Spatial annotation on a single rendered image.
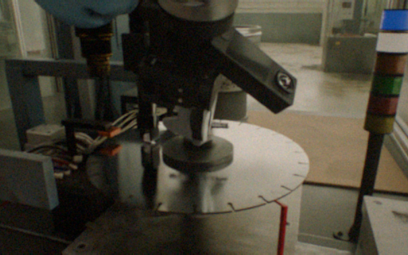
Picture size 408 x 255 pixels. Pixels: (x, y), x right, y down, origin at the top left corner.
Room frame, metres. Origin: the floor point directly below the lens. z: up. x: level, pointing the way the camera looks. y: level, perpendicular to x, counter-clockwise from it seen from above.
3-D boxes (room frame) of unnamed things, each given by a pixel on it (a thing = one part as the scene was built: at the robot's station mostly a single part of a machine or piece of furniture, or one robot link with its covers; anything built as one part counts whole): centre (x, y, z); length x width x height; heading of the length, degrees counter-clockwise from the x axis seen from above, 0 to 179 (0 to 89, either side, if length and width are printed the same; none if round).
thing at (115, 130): (0.53, 0.19, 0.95); 0.10 x 0.03 x 0.07; 72
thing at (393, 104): (0.52, -0.29, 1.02); 0.05 x 0.04 x 0.03; 162
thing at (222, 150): (0.47, 0.01, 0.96); 0.11 x 0.11 x 0.03
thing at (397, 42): (0.52, -0.29, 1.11); 0.05 x 0.04 x 0.03; 162
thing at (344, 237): (0.52, -0.29, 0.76); 0.09 x 0.03 x 0.03; 72
